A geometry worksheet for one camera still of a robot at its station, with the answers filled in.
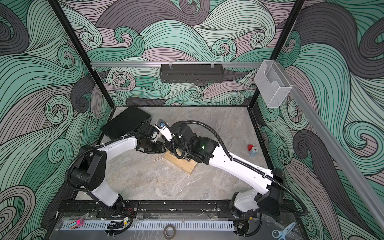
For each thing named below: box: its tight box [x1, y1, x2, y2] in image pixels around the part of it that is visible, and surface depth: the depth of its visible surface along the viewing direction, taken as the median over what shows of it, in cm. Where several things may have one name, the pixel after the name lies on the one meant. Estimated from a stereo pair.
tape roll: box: [163, 225, 177, 240], surface depth 67 cm
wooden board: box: [164, 150, 198, 175], surface depth 87 cm
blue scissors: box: [271, 222, 296, 240], surface depth 68 cm
